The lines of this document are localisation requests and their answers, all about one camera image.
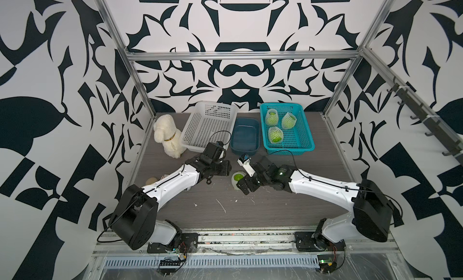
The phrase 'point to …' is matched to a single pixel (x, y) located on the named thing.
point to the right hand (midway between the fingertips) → (243, 176)
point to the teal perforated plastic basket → (296, 140)
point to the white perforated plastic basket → (210, 122)
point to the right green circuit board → (328, 263)
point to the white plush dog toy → (166, 133)
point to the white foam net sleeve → (272, 117)
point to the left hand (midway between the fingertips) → (226, 163)
